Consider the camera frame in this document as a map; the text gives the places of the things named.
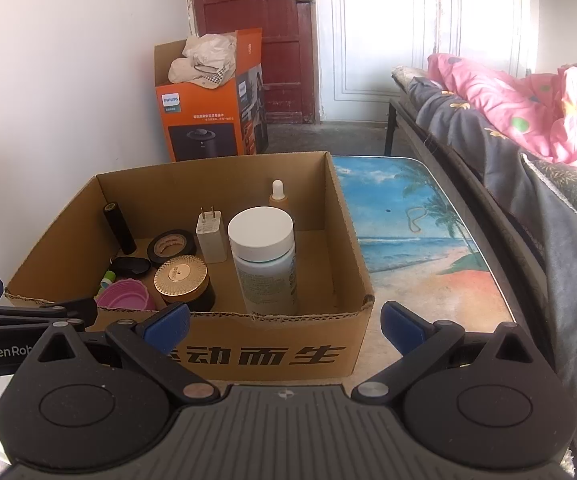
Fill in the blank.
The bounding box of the white panel door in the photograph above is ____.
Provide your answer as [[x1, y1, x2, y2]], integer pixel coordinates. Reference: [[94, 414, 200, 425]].
[[313, 0, 534, 123]]

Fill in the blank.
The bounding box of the white charger plug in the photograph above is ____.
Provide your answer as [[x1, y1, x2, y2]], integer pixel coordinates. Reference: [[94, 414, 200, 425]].
[[196, 203, 229, 264]]

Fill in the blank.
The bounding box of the red wooden door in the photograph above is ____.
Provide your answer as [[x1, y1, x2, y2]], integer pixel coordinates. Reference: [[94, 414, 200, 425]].
[[186, 0, 319, 123]]

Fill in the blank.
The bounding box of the brown cardboard box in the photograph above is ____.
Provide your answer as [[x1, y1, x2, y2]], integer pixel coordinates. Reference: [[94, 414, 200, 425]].
[[4, 151, 375, 381]]

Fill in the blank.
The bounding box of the black cylinder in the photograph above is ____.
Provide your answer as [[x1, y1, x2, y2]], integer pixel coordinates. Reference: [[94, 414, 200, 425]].
[[102, 201, 137, 256]]

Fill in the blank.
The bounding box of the olive patterned quilt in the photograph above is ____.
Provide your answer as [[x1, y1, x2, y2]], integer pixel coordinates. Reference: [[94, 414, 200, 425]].
[[519, 152, 577, 256]]

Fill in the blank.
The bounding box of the white capped bottle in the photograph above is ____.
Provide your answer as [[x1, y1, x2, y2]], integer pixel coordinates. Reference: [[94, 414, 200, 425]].
[[227, 206, 300, 316]]

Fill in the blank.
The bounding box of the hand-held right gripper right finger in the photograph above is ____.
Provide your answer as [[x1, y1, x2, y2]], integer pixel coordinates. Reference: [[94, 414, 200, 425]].
[[351, 301, 549, 406]]

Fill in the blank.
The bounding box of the gold lid jar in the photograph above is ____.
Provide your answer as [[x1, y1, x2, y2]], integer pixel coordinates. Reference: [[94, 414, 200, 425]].
[[153, 255, 216, 312]]

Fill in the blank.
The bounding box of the dark bed frame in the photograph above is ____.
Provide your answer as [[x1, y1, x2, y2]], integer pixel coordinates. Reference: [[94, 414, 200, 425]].
[[383, 95, 554, 361]]

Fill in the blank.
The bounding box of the orange product box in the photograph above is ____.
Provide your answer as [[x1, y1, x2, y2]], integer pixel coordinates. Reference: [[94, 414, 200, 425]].
[[154, 28, 270, 163]]

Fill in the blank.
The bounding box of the pink silicone cup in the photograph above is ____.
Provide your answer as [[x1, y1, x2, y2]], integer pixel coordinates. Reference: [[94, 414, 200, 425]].
[[96, 279, 158, 312]]

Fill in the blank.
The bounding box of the green dropper bottle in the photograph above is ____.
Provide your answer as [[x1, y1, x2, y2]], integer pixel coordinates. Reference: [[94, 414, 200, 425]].
[[268, 179, 294, 210]]

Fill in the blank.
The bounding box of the small black oval object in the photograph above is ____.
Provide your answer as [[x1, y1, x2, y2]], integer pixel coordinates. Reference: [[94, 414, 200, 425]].
[[111, 256, 152, 276]]

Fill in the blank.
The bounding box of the black tape roll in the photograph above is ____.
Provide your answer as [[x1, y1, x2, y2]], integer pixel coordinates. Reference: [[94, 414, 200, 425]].
[[147, 230, 198, 268]]

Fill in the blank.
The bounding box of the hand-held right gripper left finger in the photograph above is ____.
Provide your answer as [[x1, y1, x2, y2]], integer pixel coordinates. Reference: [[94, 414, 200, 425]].
[[36, 302, 222, 406]]

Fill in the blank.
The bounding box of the pink floral blanket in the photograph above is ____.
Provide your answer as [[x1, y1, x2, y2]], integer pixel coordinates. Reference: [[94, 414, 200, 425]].
[[426, 52, 577, 171]]

